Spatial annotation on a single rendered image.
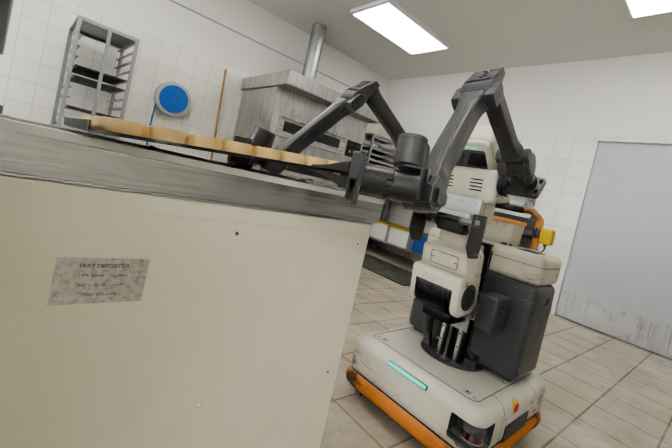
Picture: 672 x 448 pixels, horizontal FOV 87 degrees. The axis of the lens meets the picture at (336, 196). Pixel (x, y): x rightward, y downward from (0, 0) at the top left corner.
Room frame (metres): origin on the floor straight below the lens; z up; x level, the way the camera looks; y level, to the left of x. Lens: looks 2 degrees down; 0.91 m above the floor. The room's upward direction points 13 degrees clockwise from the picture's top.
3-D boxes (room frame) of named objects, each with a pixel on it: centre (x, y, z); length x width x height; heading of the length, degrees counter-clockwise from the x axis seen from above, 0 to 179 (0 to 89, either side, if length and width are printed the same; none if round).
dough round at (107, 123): (0.49, 0.31, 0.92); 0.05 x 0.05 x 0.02
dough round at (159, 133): (0.53, 0.27, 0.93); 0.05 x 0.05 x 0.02
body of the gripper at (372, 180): (0.68, -0.06, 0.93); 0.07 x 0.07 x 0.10; 87
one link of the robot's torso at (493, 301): (1.42, -0.58, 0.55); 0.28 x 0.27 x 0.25; 42
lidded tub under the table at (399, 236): (5.24, -1.16, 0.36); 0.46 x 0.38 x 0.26; 131
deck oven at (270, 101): (4.86, 0.60, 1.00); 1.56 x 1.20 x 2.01; 131
